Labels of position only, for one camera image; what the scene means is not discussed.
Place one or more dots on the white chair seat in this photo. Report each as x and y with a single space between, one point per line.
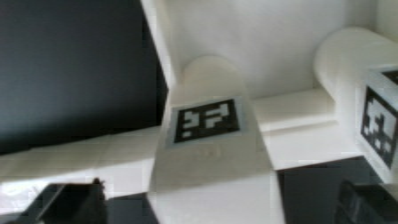
283 52

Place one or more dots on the white front fence rail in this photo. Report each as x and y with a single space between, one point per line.
114 158

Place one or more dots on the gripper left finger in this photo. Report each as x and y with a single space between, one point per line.
68 204

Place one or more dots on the white chair leg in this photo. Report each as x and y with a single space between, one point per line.
366 100

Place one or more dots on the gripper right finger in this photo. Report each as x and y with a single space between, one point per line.
366 205

